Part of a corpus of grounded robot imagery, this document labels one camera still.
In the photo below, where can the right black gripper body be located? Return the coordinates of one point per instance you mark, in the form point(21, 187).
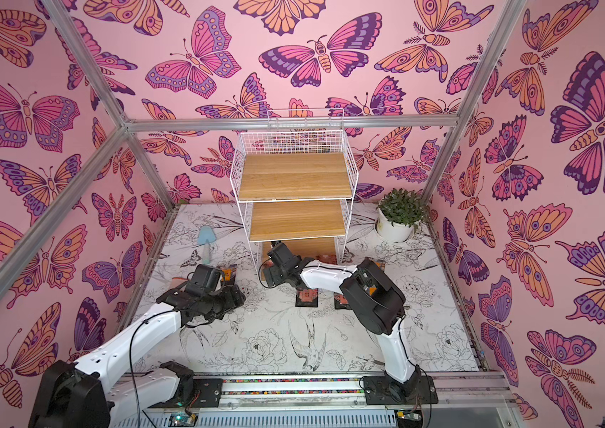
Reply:
point(275, 259)

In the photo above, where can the middle wooden shelf board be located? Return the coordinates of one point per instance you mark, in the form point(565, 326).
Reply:
point(296, 220)

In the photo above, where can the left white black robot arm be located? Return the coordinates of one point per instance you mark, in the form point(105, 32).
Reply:
point(102, 388)

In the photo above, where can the bottom wooden shelf board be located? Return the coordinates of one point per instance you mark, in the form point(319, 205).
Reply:
point(306, 248)

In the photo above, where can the bottom-shelf black tea bag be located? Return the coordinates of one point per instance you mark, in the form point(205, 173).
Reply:
point(307, 299)
point(340, 302)

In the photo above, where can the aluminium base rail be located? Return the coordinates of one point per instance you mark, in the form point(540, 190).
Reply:
point(332, 400)

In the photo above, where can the white wire shelf rack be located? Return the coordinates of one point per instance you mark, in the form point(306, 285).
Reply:
point(293, 141)

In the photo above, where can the top wooden shelf board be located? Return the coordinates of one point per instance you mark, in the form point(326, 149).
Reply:
point(294, 177)

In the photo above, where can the wooden shelf board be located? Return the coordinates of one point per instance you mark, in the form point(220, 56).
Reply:
point(306, 248)
point(294, 177)
point(296, 220)

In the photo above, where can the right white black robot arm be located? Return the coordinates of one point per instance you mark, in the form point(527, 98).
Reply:
point(378, 304)

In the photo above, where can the green potted plant white pot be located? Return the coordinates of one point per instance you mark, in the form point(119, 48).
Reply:
point(401, 213)

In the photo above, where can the aluminium frame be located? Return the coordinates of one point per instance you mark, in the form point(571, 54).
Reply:
point(125, 131)

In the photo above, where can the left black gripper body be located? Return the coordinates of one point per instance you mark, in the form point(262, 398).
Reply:
point(222, 302)

